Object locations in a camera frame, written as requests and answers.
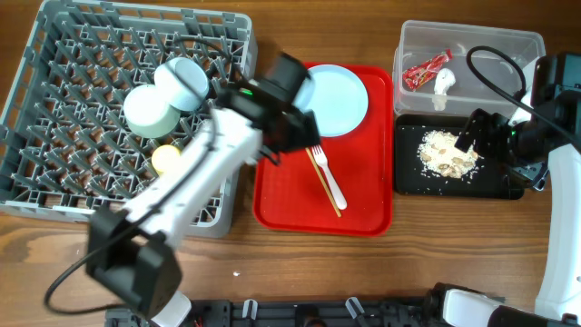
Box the rice and nut leftovers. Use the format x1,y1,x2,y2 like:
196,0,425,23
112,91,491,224
417,131,480,179

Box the white napkin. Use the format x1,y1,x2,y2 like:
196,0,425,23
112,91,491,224
432,68,456,112

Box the light blue round plate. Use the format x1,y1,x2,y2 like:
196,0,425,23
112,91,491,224
293,64,369,137

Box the red snack wrapper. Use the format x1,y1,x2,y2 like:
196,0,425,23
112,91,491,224
402,49,453,92

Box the light blue bowl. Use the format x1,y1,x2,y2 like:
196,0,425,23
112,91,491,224
153,57,210,112

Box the yellow plastic cup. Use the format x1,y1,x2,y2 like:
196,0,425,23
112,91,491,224
151,144,181,174

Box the light green bowl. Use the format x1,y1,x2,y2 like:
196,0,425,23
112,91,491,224
123,84,181,138

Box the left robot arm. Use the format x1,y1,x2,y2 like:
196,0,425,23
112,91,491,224
85,54,320,326

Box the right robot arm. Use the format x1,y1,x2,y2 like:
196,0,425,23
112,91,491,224
422,52,580,327

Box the grey plastic dishwasher rack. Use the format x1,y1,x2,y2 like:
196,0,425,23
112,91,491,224
1,0,258,223

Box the wooden chopstick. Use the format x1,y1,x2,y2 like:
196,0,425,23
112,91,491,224
305,148,341,218

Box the white plastic fork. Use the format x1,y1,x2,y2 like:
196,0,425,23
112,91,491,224
310,145,347,210

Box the black plastic tray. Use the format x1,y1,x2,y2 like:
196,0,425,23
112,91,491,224
394,114,525,200

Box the clear plastic bin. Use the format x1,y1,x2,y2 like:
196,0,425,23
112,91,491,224
391,19,550,119

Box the red plastic serving tray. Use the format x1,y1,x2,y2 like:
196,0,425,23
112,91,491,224
253,64,394,237

